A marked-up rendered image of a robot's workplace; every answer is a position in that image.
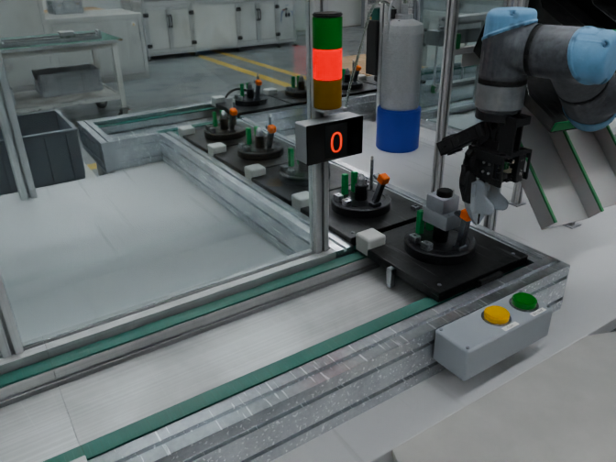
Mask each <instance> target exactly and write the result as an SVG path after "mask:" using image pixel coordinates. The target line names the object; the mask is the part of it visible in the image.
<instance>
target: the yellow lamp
mask: <svg viewBox="0 0 616 462"><path fill-rule="evenodd" d="M341 106H342V78H341V79H339V80H333V81H320V80H316V79H313V107H314V108H316V109H320V110H334V109H338V108H340V107H341Z"/></svg>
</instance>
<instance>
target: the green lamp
mask: <svg viewBox="0 0 616 462"><path fill-rule="evenodd" d="M342 35H343V17H342V16H339V17H314V16H313V48H314V49H316V50H337V49H341V48H342Z"/></svg>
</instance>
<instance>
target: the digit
mask: <svg viewBox="0 0 616 462"><path fill-rule="evenodd" d="M346 154H347V122H345V123H340V124H335V125H331V126H326V127H325V159H330V158H333V157H338V156H342V155H346Z"/></svg>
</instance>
